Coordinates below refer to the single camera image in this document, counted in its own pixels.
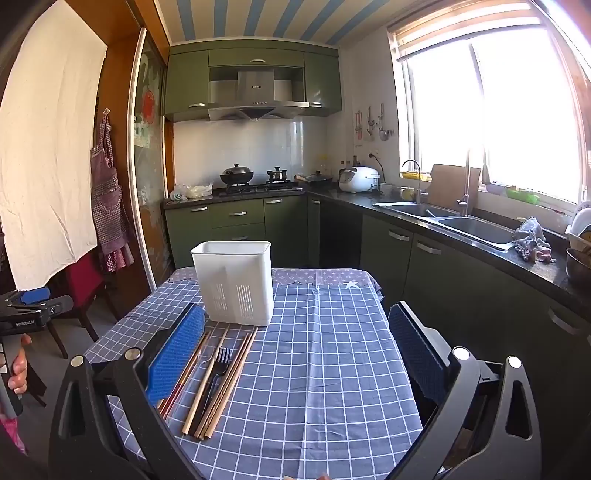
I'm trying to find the window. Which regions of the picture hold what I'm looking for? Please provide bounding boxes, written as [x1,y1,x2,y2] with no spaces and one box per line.
[397,28,591,208]

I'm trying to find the gas stove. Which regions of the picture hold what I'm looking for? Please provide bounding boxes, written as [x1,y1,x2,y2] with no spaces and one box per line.
[217,181,301,195]

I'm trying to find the wooden cutting board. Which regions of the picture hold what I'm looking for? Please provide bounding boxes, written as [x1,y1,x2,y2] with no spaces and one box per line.
[427,164,482,210]

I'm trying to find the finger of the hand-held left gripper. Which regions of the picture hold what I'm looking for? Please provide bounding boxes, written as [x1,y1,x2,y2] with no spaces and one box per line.
[0,287,51,309]
[39,295,75,319]

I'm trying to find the frying pan with lid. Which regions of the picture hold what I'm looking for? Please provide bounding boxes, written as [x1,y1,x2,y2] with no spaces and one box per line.
[295,170,334,188]

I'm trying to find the checked apron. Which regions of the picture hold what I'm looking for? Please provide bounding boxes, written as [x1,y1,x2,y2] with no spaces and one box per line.
[90,108,134,273]

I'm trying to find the red-ended wooden chopstick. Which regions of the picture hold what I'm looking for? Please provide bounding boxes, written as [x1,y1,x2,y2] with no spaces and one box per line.
[163,331,213,418]
[158,330,211,411]

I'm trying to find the red cushioned wooden chair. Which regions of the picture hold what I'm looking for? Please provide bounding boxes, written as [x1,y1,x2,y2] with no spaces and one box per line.
[46,251,121,361]

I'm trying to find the steel range hood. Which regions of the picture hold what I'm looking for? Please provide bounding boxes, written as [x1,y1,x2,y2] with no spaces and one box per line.
[207,67,310,123]

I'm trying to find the blue checked tablecloth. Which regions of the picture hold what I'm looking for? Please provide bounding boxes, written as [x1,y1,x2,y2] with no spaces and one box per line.
[83,267,423,480]

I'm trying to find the white rice cooker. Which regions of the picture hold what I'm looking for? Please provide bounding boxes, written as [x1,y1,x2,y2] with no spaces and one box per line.
[338,166,382,193]

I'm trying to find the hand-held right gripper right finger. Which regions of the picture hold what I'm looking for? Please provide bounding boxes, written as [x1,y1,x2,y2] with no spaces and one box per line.
[388,301,543,480]

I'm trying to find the metal bowl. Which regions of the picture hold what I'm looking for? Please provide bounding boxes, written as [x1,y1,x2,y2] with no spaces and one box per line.
[566,247,591,289]

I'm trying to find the black wok with lid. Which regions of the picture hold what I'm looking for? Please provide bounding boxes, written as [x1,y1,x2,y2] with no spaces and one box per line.
[220,163,256,188]

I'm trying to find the curved steel faucet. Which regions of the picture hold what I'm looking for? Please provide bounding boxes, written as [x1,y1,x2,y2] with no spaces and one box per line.
[401,159,423,205]

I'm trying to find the person's left hand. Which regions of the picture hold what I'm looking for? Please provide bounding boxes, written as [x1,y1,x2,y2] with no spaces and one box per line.
[8,333,33,395]

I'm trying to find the white plastic utensil holder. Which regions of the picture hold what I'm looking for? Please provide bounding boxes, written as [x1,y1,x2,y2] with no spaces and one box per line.
[191,240,275,327]

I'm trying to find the white hanging sheet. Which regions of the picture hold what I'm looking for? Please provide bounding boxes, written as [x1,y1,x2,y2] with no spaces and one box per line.
[0,0,109,291]

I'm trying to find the crumpled dish rag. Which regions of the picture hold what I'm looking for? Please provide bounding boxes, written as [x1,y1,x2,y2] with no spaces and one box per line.
[512,217,557,264]

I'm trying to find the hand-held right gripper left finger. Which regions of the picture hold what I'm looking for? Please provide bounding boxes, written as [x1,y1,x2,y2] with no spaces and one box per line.
[48,302,206,480]

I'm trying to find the black stone countertop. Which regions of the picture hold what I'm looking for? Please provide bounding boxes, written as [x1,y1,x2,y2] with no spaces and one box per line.
[161,184,591,308]

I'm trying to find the light bamboo chopstick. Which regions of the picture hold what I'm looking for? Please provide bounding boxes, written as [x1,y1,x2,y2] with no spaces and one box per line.
[193,337,244,437]
[181,325,230,436]

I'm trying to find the black plastic fork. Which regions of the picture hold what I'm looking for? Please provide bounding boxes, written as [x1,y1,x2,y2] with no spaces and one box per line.
[188,346,234,435]

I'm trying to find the straight steel faucet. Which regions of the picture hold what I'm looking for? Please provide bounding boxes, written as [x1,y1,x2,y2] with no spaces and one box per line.
[457,150,472,217]

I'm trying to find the plain brown wooden chopstick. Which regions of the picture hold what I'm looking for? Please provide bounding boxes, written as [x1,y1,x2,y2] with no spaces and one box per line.
[203,326,259,440]
[196,330,254,438]

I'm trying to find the black built-in appliance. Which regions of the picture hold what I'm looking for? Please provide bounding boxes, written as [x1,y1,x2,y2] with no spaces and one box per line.
[320,199,363,269]

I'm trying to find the steel double sink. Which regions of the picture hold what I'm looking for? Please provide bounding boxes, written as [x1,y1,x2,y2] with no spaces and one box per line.
[373,202,522,252]

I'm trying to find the white plastic bag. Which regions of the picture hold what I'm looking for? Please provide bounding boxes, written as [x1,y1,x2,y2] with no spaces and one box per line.
[170,183,214,201]

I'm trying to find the white dish rack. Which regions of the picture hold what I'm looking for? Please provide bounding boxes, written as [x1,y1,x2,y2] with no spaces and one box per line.
[566,203,591,250]

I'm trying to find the sliding glass door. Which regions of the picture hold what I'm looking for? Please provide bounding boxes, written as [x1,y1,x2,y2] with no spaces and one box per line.
[127,28,174,289]

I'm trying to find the green base cabinets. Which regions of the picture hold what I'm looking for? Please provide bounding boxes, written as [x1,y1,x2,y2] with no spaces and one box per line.
[164,193,591,462]

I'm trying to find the green wall cabinets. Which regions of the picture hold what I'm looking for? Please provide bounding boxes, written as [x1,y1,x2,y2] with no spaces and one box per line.
[164,39,343,123]

